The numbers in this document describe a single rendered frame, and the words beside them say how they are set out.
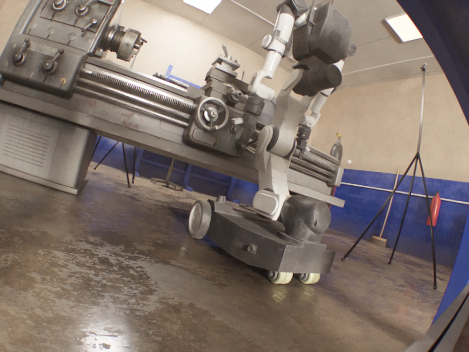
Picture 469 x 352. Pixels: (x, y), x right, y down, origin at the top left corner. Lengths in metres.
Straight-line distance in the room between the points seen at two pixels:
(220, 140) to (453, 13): 1.42
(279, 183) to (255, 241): 0.37
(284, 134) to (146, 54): 4.25
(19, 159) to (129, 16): 4.35
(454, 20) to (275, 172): 1.02
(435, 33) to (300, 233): 0.80
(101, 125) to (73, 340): 1.19
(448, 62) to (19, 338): 0.81
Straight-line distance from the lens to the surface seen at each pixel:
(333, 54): 1.39
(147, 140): 1.47
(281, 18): 1.39
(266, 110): 2.12
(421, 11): 0.40
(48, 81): 1.58
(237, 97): 1.60
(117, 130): 1.47
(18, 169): 1.69
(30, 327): 0.49
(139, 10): 5.66
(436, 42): 0.45
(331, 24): 1.41
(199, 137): 1.53
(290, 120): 1.33
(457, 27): 0.51
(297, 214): 0.99
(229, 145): 1.62
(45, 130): 1.63
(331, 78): 1.22
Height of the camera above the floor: 0.32
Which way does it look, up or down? 2 degrees up
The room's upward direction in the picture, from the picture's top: 16 degrees clockwise
